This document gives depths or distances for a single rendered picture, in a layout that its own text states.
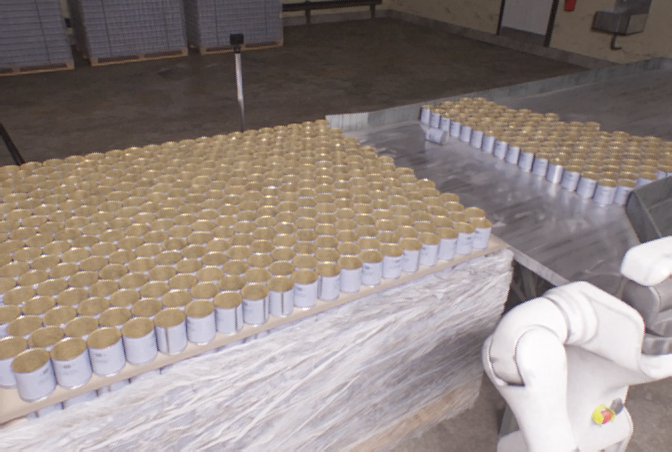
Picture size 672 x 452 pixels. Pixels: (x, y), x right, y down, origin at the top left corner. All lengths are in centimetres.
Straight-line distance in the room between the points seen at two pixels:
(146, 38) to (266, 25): 194
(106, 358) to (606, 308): 95
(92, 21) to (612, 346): 813
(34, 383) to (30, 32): 746
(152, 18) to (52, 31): 136
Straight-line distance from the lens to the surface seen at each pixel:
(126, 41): 874
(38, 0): 845
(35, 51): 854
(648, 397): 314
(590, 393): 115
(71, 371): 125
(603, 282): 178
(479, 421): 272
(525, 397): 93
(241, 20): 921
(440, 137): 253
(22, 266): 158
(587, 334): 99
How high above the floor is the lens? 201
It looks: 29 degrees down
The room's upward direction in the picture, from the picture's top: 1 degrees clockwise
